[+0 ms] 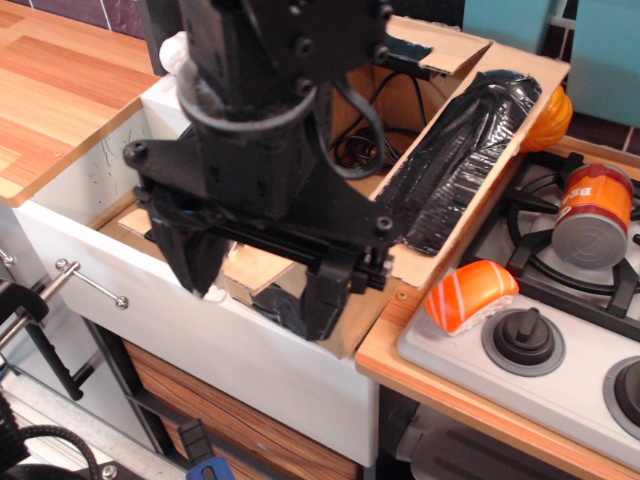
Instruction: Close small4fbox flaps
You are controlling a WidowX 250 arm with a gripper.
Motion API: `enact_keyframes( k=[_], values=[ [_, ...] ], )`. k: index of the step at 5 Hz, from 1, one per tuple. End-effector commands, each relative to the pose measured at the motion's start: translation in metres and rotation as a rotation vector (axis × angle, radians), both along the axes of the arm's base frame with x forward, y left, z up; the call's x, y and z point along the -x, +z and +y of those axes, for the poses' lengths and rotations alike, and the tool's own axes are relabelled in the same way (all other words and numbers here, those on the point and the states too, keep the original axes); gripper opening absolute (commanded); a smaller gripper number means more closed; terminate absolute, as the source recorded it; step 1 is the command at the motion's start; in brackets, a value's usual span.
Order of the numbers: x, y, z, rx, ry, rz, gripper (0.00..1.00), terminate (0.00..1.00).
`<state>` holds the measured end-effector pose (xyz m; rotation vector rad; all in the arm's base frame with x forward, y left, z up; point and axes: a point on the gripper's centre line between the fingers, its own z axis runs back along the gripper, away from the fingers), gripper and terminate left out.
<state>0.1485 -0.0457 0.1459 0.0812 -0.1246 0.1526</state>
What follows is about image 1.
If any black corrugated hose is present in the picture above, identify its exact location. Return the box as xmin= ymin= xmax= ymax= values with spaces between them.
xmin=0 ymin=394 xmax=99 ymax=480

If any white foam ball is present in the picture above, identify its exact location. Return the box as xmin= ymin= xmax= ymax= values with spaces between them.
xmin=159 ymin=31 xmax=189 ymax=75

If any right black stove knob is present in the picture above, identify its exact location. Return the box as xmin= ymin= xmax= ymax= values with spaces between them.
xmin=603 ymin=356 xmax=639 ymax=439

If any blue black clamp handle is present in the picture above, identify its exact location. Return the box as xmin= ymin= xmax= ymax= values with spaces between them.
xmin=177 ymin=419 xmax=235 ymax=480

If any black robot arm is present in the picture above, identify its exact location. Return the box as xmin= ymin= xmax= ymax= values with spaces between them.
xmin=123 ymin=1 xmax=402 ymax=341

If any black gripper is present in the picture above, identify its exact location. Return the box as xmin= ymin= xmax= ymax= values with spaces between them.
xmin=124 ymin=89 xmax=395 ymax=341

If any black cable bundle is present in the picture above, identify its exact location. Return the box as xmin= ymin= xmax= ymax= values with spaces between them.
xmin=329 ymin=69 xmax=431 ymax=171

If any metal clamp with black handle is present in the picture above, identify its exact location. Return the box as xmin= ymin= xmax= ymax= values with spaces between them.
xmin=1 ymin=259 xmax=129 ymax=401

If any black stove knob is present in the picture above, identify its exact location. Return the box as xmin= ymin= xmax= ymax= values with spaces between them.
xmin=603 ymin=356 xmax=639 ymax=439
xmin=481 ymin=308 xmax=566 ymax=378

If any salmon sushi toy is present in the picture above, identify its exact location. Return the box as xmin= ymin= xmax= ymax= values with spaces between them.
xmin=424 ymin=260 xmax=519 ymax=336

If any black stove grate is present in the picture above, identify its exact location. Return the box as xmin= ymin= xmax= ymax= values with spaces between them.
xmin=461 ymin=152 xmax=639 ymax=341

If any orange soup can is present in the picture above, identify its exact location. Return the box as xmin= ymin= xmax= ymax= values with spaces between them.
xmin=551 ymin=163 xmax=634 ymax=271

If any left black stove knob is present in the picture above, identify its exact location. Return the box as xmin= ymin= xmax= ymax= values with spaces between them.
xmin=481 ymin=308 xmax=566 ymax=378

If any taped cardboard box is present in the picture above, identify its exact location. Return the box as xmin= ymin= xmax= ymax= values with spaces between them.
xmin=99 ymin=14 xmax=572 ymax=360

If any white toy stove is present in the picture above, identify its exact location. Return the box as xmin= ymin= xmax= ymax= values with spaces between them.
xmin=398 ymin=153 xmax=639 ymax=469

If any orange toy pumpkin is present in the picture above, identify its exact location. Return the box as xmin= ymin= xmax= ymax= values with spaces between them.
xmin=520 ymin=86 xmax=574 ymax=153

